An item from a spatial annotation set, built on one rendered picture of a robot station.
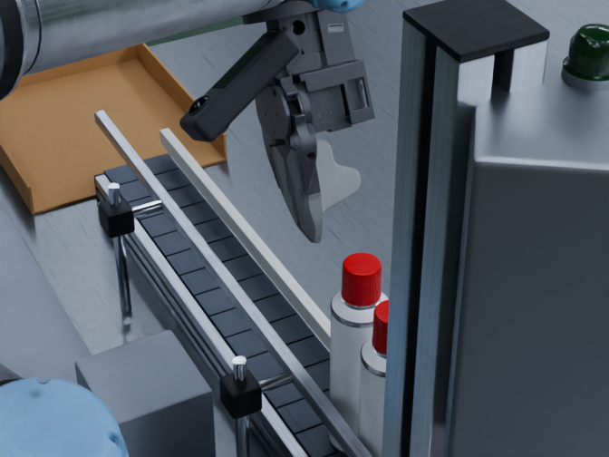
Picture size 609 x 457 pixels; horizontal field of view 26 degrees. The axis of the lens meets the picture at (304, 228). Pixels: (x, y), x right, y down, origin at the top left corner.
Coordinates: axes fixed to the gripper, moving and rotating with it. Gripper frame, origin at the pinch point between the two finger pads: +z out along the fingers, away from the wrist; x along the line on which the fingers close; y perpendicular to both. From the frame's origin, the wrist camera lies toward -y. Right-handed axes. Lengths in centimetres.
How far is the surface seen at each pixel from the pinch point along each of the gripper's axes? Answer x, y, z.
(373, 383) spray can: -12.9, -1.7, 10.9
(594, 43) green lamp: -61, -8, -17
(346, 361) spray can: -6.0, -1.0, 10.7
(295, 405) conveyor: 6.3, -2.2, 17.5
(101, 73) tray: 77, 3, -13
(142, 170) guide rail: 31.4, -5.4, -4.6
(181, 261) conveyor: 29.1, -4.0, 5.8
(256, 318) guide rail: 6.4, -4.1, 8.2
